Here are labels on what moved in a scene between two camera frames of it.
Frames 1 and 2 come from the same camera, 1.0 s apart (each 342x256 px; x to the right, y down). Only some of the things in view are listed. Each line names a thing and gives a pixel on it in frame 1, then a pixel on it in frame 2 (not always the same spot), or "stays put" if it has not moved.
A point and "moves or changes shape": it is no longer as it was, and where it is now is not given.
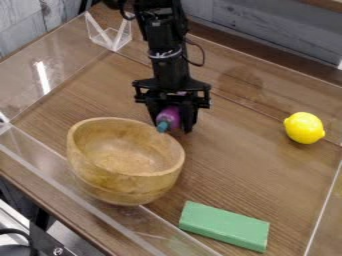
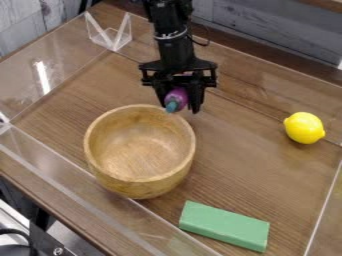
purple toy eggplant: x=169 y=119 moves or changes shape
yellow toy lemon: x=304 y=127 stays put
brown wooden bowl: x=126 y=162 moves or changes shape
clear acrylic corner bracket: x=110 y=38 stays put
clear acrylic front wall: x=64 y=211 stays put
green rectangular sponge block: x=224 y=225 stays put
